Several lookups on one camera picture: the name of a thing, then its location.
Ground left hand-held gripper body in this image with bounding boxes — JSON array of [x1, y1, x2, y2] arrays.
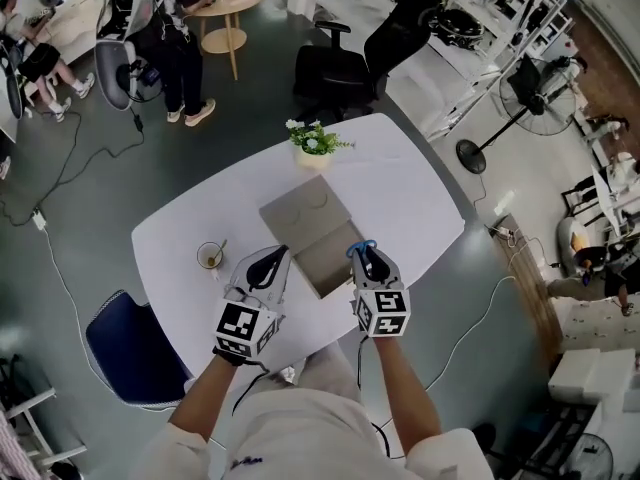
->
[[212, 244, 292, 367]]

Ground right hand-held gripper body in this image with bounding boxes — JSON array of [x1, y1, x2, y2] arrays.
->
[[350, 246, 411, 340]]

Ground grey cardboard box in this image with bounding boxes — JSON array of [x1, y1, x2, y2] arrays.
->
[[258, 174, 367, 301]]

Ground person's right forearm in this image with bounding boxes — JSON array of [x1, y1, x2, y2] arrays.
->
[[371, 334, 444, 458]]

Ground person's left forearm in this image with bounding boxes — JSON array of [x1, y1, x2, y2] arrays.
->
[[166, 351, 242, 435]]

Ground golden spoon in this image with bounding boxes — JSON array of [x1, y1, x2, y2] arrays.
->
[[206, 238, 229, 267]]

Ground glass cup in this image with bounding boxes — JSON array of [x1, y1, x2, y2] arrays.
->
[[195, 240, 231, 271]]

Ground person's beige trousers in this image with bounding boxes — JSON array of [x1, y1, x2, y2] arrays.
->
[[293, 339, 362, 400]]

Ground blue chair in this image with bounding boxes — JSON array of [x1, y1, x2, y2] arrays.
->
[[84, 288, 197, 412]]

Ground person's white shirt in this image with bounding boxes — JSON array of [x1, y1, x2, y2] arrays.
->
[[141, 386, 497, 480]]

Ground potted plant with white flowers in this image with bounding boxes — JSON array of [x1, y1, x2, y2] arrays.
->
[[285, 117, 357, 171]]

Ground black office chair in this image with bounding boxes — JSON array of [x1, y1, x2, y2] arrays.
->
[[291, 0, 444, 120]]

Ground stack of white boxes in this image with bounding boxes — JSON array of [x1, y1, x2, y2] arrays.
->
[[546, 346, 640, 410]]

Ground black standing floor fan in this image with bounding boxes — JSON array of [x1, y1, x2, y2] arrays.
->
[[455, 54, 582, 175]]

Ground white pod seat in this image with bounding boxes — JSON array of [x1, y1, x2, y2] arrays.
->
[[93, 0, 167, 115]]

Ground white metal shelving rack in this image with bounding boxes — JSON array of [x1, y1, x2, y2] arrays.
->
[[418, 0, 572, 140]]

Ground round wooden side table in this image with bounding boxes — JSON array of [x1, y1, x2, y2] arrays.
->
[[188, 0, 265, 82]]

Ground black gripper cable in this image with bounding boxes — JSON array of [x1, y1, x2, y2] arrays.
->
[[231, 361, 272, 418], [356, 336, 393, 460]]

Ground white floor cable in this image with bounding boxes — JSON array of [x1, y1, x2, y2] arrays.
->
[[423, 274, 517, 390], [43, 226, 109, 384]]

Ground black floor cable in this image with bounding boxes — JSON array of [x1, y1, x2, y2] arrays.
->
[[0, 108, 147, 228]]

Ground white metal frame chair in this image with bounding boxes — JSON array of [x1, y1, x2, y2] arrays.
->
[[0, 386, 87, 470]]

